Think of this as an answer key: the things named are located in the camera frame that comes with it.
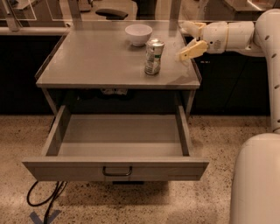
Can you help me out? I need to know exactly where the black floor cable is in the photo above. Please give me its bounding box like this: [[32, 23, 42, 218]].
[[25, 180, 68, 224]]

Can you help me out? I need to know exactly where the glass partition with frame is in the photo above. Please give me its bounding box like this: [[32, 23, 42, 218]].
[[0, 0, 280, 38]]

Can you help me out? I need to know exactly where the black office chair seat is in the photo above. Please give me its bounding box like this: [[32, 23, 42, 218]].
[[95, 9, 128, 20]]

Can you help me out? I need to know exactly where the open grey top drawer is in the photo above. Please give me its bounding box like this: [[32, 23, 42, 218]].
[[23, 105, 209, 181]]

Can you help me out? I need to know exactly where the silver green 7up can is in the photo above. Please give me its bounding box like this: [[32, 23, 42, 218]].
[[144, 38, 165, 75]]

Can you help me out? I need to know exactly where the grey cabinet table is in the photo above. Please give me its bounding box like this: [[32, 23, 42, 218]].
[[37, 20, 200, 113]]

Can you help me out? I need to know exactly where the black metal drawer handle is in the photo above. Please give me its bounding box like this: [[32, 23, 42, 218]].
[[102, 166, 133, 177]]

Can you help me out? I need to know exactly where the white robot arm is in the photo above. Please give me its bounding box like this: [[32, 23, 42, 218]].
[[177, 8, 280, 224]]

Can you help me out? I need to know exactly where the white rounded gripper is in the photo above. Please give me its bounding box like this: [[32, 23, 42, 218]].
[[178, 21, 228, 61]]

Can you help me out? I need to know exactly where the white ceramic bowl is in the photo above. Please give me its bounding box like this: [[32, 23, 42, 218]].
[[125, 24, 152, 46]]

